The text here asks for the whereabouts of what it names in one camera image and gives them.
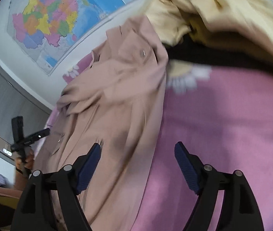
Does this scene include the cream jacket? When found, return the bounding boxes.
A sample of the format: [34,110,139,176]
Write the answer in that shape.
[144,0,273,62]

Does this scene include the black garment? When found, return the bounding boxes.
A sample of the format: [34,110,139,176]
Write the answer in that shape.
[164,34,273,74]

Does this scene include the pink daisy bed sheet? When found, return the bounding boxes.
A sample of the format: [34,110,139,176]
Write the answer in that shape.
[43,53,273,231]

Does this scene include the grey wardrobe door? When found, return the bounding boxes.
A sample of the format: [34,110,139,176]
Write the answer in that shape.
[0,66,51,162]

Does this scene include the colourful wall map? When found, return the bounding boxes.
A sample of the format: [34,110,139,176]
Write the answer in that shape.
[5,0,169,76]

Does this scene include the person left hand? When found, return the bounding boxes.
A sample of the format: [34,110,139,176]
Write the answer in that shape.
[15,149,34,171]

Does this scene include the dusty pink coat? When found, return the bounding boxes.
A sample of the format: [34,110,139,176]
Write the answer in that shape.
[34,16,168,230]

